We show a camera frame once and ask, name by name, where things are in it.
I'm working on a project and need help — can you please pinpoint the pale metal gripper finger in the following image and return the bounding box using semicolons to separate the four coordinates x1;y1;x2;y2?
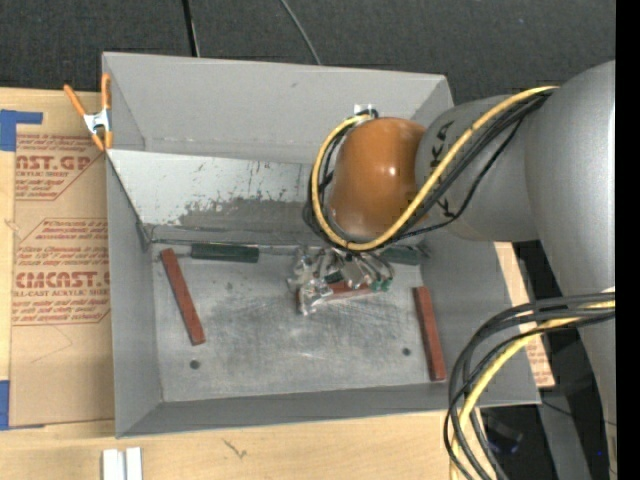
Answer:
286;258;321;290
298;285;335;316

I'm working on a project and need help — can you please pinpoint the red-brown block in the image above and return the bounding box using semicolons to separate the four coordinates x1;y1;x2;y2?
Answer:
298;280;374;303
412;286;448;383
159;247;207;347

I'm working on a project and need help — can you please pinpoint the grey metal bin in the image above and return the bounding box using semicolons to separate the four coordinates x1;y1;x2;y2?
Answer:
101;51;544;439

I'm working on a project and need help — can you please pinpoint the dark green flat block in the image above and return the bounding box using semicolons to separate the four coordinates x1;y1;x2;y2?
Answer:
189;243;261;265

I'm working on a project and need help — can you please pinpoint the brown cardboard board, red print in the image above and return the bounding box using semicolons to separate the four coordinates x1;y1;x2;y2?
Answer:
0;86;116;430

